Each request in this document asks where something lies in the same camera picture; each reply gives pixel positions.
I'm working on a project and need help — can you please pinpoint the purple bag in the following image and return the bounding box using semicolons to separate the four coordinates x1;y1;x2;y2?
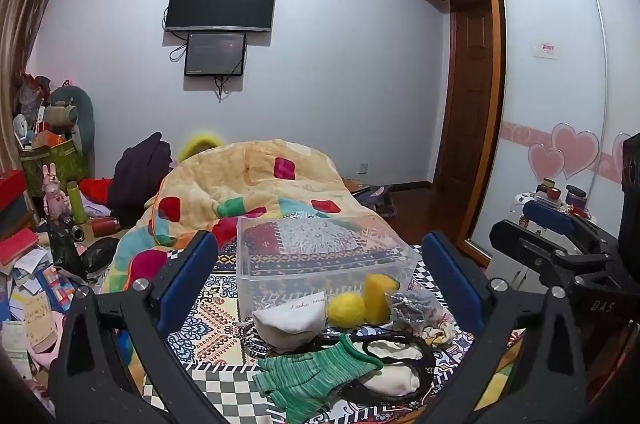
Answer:
350;184;396;217

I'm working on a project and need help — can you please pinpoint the yellow fuzzy ball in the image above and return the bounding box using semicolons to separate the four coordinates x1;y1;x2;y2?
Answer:
327;293;367;329

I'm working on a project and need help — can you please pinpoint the white sliding wardrobe door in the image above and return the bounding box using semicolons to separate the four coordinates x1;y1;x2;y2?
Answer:
467;0;632;255

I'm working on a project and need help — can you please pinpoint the grey plush toy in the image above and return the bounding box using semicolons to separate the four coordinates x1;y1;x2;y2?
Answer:
47;85;96;155

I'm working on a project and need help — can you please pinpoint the colourful patchwork quilt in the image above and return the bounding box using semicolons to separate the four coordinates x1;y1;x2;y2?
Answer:
102;139;401;295

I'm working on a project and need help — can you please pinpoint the red box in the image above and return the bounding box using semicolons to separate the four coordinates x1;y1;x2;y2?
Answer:
0;169;28;211

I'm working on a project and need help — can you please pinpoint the pile of papers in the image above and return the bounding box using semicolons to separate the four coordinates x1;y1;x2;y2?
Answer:
0;249;81;385

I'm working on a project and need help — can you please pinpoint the green patterned box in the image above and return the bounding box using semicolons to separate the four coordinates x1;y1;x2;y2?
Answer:
20;138;83;199

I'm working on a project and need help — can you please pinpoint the black and white striped cord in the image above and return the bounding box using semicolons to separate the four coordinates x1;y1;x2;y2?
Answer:
239;321;273;359

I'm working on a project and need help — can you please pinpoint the brown curtain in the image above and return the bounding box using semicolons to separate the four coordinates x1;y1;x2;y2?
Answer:
0;0;78;175

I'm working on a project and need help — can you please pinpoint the yellow-green plush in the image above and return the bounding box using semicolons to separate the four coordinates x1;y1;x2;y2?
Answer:
178;133;225;161

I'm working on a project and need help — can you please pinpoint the clear bag with grey scrunchie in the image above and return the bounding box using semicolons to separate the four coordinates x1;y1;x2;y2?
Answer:
386;289;446;334

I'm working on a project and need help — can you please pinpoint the black television cable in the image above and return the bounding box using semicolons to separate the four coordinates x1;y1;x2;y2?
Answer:
161;6;188;64

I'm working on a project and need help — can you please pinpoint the red cloth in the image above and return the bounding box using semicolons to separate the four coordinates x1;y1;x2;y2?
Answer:
80;177;117;205

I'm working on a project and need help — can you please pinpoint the cream cloth with black trim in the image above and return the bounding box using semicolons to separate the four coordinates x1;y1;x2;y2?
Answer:
320;329;437;405

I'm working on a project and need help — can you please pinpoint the red and yellow jar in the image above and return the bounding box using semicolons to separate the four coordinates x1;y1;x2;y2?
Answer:
536;178;563;204

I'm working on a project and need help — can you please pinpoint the yellow sponge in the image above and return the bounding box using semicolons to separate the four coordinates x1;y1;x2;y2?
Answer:
363;274;399;325

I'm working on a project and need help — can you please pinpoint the patterned bed sheet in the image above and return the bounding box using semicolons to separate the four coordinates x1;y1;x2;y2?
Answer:
117;234;526;424

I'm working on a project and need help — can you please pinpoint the red book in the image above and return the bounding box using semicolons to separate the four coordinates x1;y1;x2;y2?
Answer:
0;228;41;266

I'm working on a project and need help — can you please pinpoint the red thermos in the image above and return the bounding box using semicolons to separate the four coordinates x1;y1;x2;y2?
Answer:
91;217;121;236

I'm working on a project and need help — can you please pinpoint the wall-mounted television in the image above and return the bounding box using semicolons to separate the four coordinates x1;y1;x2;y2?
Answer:
164;0;278;33

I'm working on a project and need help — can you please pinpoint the floral cloth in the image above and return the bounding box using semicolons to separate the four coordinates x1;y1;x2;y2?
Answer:
419;311;460;347

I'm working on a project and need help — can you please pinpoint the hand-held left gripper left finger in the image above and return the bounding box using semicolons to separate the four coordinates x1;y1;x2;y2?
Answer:
47;229;242;424

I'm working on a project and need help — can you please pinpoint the black plastic bag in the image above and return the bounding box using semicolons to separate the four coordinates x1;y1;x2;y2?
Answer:
47;219;121;280

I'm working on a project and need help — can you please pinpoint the green knit glove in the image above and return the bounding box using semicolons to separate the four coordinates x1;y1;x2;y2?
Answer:
251;335;385;424

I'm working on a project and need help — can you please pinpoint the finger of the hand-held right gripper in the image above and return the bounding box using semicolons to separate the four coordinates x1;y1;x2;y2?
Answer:
489;220;581;292
523;198;619;256

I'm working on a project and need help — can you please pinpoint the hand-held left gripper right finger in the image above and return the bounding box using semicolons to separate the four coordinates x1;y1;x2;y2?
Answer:
422;231;592;424

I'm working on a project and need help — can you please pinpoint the green bottle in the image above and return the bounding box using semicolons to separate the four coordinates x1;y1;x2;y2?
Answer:
66;180;87;225

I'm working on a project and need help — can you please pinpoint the brown wooden door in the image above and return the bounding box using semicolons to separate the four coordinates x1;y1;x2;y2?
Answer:
434;0;493;195

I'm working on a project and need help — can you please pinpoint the pink rabbit doll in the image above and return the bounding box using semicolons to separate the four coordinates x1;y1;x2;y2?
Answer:
41;164;71;220

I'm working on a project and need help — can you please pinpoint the clear plastic storage box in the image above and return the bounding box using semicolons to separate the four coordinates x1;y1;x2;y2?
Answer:
236;215;422;334

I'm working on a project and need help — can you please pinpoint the dark purple backpack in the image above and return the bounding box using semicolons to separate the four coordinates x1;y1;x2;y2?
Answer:
107;132;173;225

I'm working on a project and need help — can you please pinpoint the small wall monitor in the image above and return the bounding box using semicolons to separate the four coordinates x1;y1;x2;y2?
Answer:
184;32;248;77

